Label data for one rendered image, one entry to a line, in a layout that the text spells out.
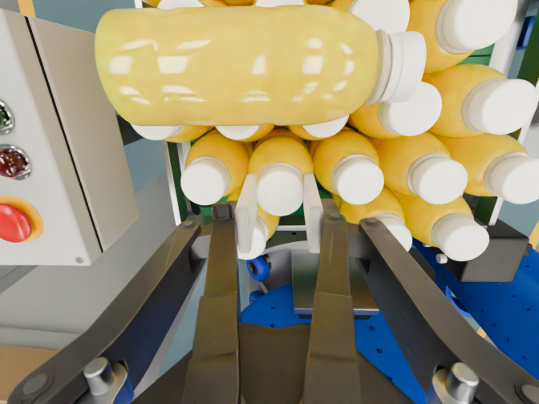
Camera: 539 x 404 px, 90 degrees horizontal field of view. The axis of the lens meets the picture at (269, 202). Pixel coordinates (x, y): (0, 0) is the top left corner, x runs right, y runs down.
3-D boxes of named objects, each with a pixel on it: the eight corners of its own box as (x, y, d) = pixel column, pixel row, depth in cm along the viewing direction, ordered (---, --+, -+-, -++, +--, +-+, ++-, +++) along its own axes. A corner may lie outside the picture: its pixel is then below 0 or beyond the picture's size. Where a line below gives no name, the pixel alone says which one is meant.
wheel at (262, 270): (260, 289, 40) (271, 284, 41) (258, 264, 38) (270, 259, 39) (244, 273, 43) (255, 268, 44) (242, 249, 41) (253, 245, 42)
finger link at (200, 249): (233, 260, 15) (180, 261, 15) (244, 219, 19) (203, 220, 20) (231, 237, 14) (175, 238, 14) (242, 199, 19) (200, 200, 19)
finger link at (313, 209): (310, 209, 15) (323, 209, 15) (303, 171, 22) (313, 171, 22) (309, 254, 16) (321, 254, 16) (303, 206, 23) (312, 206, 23)
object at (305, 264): (290, 261, 44) (293, 323, 33) (290, 249, 43) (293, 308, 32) (352, 261, 44) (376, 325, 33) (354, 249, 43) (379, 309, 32)
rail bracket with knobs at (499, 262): (410, 241, 45) (443, 283, 36) (419, 202, 42) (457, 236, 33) (472, 242, 45) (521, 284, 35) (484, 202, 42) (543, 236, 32)
